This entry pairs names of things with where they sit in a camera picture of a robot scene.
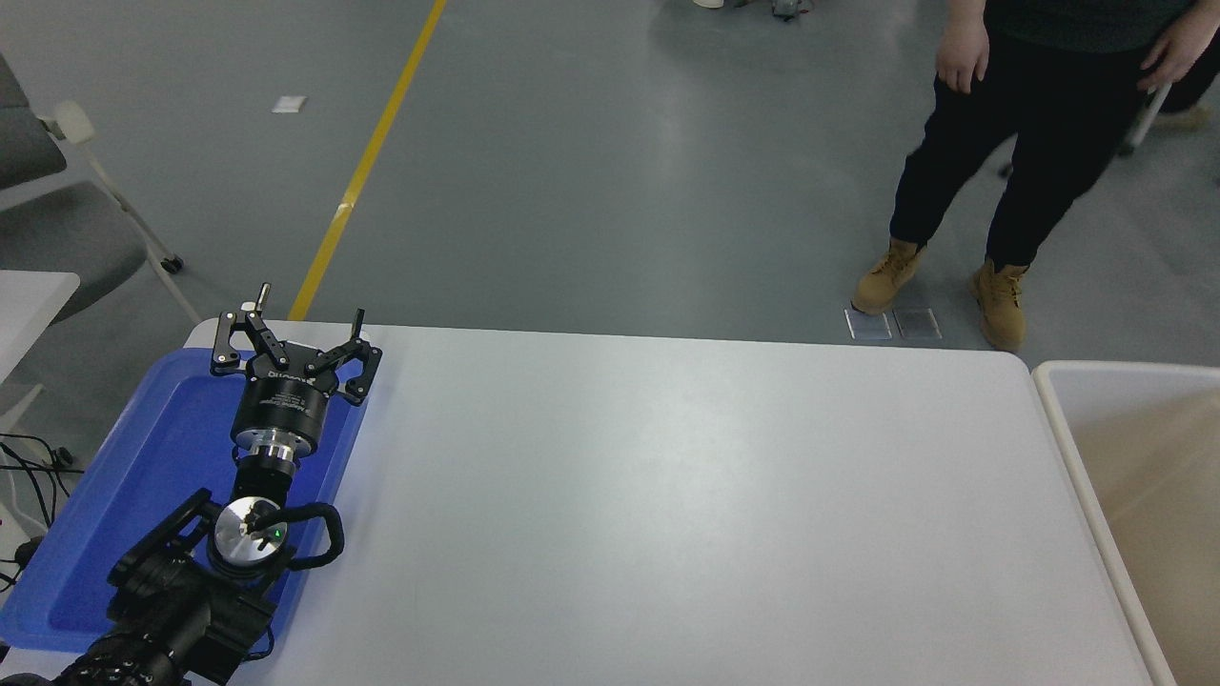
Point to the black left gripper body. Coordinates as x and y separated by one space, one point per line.
281 405

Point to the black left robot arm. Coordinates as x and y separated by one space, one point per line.
172 610

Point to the person's right hand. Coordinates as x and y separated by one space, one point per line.
963 52

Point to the person's left hand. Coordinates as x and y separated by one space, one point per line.
1177 52

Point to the blue plastic tray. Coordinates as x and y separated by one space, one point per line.
143 476

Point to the grey office chair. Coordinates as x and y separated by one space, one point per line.
67 238

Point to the white side table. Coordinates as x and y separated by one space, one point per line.
29 305

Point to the silver floor plate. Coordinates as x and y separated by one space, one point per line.
917 323
868 325

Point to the grey wheeled base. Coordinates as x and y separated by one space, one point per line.
786 8

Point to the person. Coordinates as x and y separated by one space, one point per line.
1048 124

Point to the large pale bin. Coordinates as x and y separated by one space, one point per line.
1144 457

